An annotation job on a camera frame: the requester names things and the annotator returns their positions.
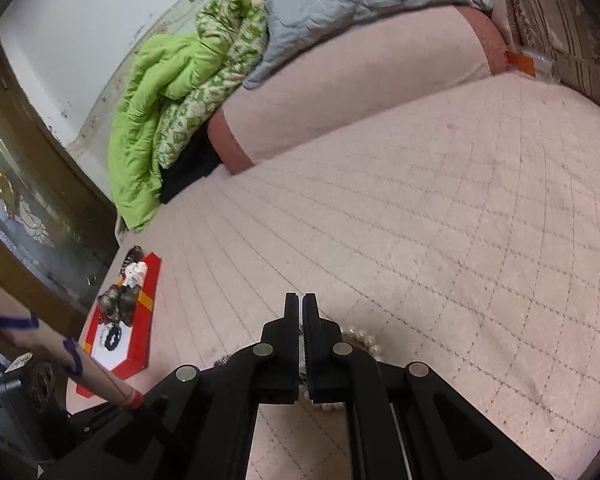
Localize green floral quilt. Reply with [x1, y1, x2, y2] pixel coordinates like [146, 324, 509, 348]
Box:
[106, 0, 272, 234]

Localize striped floral cushion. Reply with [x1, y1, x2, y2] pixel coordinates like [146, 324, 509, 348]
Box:
[507, 0, 600, 122]

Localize red and white jewelry tray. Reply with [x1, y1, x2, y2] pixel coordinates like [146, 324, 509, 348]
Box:
[76, 251, 164, 400]

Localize plastic bottle with orange label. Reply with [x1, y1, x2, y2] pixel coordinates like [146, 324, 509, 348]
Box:
[504, 50, 552, 82]

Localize white pearl bracelet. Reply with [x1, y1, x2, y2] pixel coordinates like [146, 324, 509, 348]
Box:
[299, 325, 384, 414]

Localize dark furry hair accessory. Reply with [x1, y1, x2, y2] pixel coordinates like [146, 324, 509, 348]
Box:
[96, 284, 142, 324]

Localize white fluffy scrunchie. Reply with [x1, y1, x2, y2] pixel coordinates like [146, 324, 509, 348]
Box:
[121, 260, 149, 287]

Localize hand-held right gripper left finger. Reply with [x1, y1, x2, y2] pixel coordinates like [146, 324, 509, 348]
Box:
[37, 292, 301, 480]

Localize wooden door with glass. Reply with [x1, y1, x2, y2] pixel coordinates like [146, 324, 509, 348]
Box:
[0, 55, 119, 367]

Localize grey-blue quilted blanket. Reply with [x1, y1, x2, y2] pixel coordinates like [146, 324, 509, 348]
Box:
[236, 0, 496, 92]

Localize beige tube with purple marks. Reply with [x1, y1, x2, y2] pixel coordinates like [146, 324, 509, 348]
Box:
[0, 282, 146, 413]

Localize black hair tie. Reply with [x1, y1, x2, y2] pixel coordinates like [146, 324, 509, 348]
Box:
[99, 322, 124, 354]

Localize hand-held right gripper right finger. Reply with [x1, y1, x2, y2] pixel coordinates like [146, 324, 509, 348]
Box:
[302, 292, 556, 480]

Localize pink bolster pillow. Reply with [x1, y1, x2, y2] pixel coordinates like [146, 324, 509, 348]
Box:
[207, 5, 512, 176]

